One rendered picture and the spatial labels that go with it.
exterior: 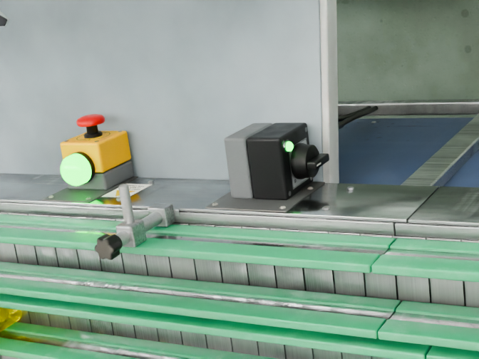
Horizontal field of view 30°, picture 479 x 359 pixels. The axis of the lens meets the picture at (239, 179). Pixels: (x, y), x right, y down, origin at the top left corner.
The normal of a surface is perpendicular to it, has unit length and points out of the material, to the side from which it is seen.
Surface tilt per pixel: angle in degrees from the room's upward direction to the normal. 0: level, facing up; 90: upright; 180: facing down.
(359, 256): 90
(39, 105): 0
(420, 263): 90
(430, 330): 90
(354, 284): 0
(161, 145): 0
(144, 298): 90
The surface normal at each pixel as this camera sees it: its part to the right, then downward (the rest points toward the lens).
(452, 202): -0.13, -0.95
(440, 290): -0.48, 0.29
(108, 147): 0.87, 0.03
